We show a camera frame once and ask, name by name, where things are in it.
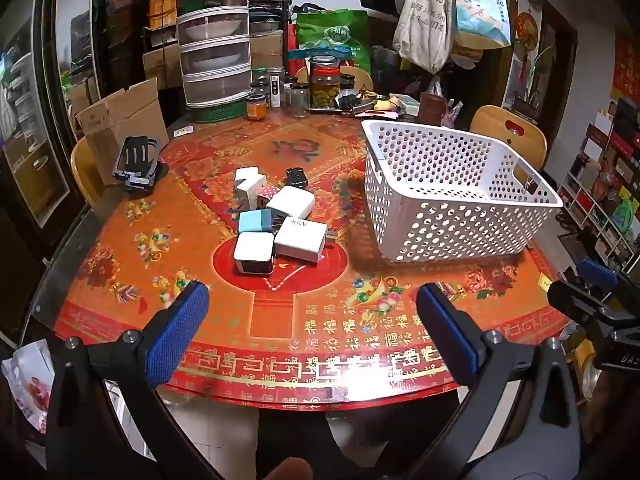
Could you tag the small card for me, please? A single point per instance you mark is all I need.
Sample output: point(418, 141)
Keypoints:
point(182, 131)

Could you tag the wooden chair slotted back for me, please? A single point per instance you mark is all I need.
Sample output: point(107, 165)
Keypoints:
point(510, 132)

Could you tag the green plastic tray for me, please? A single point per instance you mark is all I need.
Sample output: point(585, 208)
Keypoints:
point(215, 112)

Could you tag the black phone stand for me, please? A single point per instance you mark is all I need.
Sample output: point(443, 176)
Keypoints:
point(137, 157)

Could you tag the clear stacked dish cover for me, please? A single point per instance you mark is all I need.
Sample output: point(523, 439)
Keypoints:
point(212, 35)

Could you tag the light blue printed tote bag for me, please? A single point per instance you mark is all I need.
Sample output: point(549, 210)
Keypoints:
point(480, 10)

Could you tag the green shopping bag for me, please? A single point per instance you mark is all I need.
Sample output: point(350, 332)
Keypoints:
point(335, 35)

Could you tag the white tote bag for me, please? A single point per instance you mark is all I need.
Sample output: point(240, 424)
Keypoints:
point(425, 20)

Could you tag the red wall poster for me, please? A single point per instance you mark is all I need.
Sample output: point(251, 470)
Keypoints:
point(627, 65)

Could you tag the white and black charger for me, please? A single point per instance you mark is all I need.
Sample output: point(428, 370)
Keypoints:
point(252, 251)

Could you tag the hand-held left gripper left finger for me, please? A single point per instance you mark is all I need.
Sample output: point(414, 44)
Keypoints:
point(177, 330)

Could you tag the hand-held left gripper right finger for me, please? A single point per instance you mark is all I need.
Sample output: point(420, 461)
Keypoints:
point(445, 330)

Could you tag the light blue charger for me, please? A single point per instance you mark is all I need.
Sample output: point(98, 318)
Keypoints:
point(252, 221)

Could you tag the brown mug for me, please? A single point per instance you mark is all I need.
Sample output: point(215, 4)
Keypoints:
point(432, 108)

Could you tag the brown cardboard box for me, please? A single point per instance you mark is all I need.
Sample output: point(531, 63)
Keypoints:
point(161, 62)

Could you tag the cubby shelf with boxes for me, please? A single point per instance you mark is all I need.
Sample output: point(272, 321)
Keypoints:
point(605, 170)

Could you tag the white printed plastic bag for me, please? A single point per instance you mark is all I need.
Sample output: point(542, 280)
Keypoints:
point(30, 385)

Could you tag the small jar orange contents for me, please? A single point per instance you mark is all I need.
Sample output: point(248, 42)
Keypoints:
point(256, 108)

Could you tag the wooden chair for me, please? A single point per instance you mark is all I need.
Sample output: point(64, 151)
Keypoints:
point(86, 170)
point(361, 79)

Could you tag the small dark lid jar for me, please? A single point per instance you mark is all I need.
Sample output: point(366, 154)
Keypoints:
point(346, 86)

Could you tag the empty clear glass jar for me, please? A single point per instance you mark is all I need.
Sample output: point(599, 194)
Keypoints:
point(298, 99)

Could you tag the open cardboard box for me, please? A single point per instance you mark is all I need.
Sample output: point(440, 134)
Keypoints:
point(125, 120)

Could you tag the white charger grey print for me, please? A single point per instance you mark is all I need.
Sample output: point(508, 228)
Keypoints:
point(300, 242)

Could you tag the pickle jar red lid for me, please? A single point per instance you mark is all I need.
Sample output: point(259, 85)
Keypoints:
point(324, 82)

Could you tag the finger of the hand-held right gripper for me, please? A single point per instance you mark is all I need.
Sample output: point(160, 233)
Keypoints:
point(575, 299)
point(597, 274)

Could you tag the white perforated plastic basket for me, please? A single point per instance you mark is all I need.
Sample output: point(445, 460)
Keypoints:
point(495, 160)

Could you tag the pink dotted charger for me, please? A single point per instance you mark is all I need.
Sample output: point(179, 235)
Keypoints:
point(268, 194)

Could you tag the red printed tablecloth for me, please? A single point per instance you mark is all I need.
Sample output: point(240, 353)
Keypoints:
point(175, 240)

